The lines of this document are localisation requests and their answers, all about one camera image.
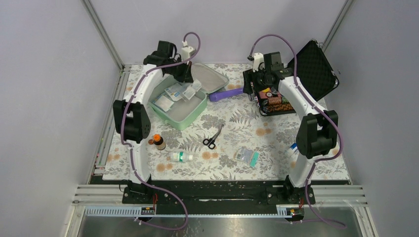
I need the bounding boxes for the black poker chip case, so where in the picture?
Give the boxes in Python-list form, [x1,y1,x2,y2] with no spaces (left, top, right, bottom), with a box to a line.
[249,39,339,116]

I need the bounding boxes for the small bag teal strip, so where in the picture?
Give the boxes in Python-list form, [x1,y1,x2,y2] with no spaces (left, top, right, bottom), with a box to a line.
[234,147,259,167]

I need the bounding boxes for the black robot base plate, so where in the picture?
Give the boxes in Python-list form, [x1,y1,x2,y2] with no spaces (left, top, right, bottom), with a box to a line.
[122,180,316,215]

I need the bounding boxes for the white gauze packet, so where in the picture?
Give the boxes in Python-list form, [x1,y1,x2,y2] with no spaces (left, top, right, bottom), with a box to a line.
[153,95,174,112]

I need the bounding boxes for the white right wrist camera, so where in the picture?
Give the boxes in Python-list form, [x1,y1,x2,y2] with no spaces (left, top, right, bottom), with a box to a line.
[252,53,265,73]

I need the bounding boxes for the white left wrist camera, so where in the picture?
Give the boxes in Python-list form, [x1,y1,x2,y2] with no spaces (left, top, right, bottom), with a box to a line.
[179,40,197,61]

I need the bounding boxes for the purple cylindrical tube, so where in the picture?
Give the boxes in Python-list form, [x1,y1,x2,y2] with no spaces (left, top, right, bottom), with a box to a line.
[209,87,243,102]

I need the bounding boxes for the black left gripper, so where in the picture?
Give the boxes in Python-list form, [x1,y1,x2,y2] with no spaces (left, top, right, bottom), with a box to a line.
[167,57,194,83]

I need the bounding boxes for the white bottle green label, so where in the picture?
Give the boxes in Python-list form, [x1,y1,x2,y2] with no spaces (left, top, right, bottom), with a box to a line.
[170,152,193,162]

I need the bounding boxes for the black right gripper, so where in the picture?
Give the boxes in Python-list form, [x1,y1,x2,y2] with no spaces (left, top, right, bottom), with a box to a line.
[243,66,271,95]

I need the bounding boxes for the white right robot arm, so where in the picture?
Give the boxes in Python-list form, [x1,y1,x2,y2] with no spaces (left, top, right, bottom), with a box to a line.
[244,52,338,203]

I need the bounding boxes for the mint green medicine case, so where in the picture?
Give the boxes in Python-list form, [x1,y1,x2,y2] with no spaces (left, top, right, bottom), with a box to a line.
[148,63,229,130]

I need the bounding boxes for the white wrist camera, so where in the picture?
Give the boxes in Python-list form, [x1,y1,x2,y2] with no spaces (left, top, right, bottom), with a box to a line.
[252,53,265,73]
[179,40,197,61]

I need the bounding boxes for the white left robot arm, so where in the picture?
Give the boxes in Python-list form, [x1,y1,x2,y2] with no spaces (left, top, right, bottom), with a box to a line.
[113,40,193,203]

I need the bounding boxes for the black scissors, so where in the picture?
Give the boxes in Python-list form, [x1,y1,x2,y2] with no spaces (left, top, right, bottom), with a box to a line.
[203,124,225,150]

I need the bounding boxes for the brown bottle orange cap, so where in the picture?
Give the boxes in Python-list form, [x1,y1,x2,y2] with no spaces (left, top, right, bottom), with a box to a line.
[153,134,166,151]

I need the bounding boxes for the blue white wipes packet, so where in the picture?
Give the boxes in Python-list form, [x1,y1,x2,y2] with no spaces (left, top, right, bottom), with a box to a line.
[164,83,183,102]

